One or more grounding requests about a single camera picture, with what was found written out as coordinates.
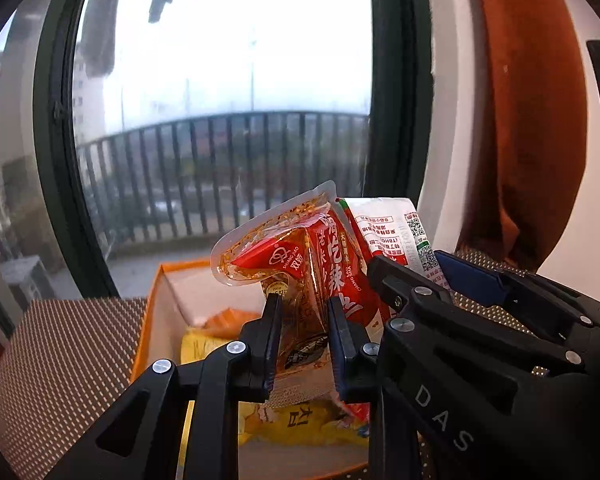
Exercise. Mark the rust orange curtain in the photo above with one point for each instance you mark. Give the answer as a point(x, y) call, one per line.
point(530, 110)

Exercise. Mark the clear orange triangular snack packet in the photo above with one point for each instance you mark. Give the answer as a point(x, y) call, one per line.
point(260, 255)

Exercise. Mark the red label clear spicy packet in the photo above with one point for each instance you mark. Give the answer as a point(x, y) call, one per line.
point(340, 280)

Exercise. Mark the dark green window frame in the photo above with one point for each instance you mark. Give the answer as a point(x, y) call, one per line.
point(400, 110)

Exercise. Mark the red clear puffed snack bag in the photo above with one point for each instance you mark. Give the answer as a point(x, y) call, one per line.
point(230, 322)

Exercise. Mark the grey hanging cloth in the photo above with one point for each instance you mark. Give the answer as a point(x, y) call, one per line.
point(102, 15)

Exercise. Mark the white and red snack packet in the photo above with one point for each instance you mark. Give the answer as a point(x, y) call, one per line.
point(385, 225)

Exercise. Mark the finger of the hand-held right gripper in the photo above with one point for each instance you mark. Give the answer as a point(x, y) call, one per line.
point(395, 280)
point(470, 272)

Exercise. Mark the brown polka dot tablecloth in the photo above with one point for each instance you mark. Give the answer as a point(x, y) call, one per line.
point(70, 385)

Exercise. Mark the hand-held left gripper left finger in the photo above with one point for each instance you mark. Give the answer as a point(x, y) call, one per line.
point(272, 355)

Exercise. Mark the yellow cartoon snack packet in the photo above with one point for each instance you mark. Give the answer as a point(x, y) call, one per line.
point(305, 425)

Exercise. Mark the grey outdoor air conditioner unit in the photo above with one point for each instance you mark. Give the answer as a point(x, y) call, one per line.
point(25, 280)

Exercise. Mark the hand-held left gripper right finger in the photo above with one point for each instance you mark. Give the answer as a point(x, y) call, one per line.
point(339, 360)

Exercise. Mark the dark balcony railing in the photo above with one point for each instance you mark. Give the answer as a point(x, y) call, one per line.
point(180, 185)

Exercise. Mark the orange cardboard box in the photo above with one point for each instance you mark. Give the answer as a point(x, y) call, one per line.
point(145, 330)

